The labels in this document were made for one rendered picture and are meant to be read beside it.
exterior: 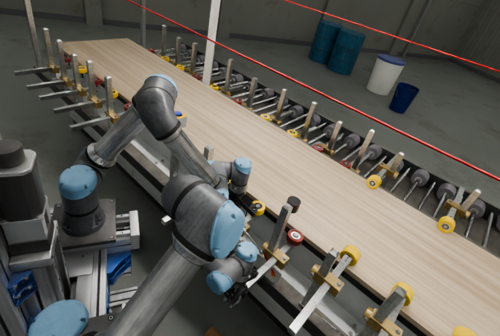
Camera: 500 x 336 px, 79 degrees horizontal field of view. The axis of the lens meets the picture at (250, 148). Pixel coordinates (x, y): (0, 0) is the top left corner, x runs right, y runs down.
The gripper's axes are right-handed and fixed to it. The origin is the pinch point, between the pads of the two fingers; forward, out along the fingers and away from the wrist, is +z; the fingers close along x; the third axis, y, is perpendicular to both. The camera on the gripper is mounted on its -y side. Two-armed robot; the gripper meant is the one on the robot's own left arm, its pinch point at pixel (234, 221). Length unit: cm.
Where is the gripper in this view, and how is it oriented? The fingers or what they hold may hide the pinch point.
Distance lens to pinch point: 148.0
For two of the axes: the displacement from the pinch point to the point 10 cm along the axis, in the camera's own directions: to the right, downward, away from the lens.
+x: -3.6, 4.6, -8.1
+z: -1.9, 8.1, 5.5
